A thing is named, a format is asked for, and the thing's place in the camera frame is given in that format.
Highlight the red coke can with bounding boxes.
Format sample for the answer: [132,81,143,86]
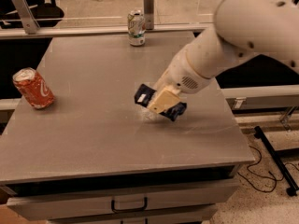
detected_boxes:
[12,67,54,109]

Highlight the metal railing bracket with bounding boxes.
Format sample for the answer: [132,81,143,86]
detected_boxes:
[11,0,39,35]
[143,0,154,30]

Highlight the lower grey cabinet drawer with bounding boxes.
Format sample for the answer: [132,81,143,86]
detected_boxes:
[47,204,217,224]

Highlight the white green soda can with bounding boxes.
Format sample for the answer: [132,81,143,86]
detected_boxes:
[127,9,146,47]

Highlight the grey cabinet drawer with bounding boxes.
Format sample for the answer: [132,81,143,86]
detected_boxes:
[47,204,217,224]
[7,178,238,220]

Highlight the left metal railing bracket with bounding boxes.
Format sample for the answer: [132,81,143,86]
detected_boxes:
[11,0,39,35]

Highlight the blue rxbar blueberry wrapper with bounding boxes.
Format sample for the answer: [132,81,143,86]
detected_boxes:
[134,84,187,121]

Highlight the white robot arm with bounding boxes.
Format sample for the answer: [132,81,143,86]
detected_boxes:
[148,0,299,113]

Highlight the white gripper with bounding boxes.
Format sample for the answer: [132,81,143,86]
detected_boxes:
[148,49,211,113]

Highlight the black stand base bar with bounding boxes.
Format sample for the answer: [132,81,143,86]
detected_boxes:
[254,126,299,197]

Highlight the black drawer handle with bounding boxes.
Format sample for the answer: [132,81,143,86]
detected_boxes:
[110,197,148,214]

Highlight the middle metal railing bracket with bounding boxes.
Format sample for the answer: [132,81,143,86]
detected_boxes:
[143,0,154,30]

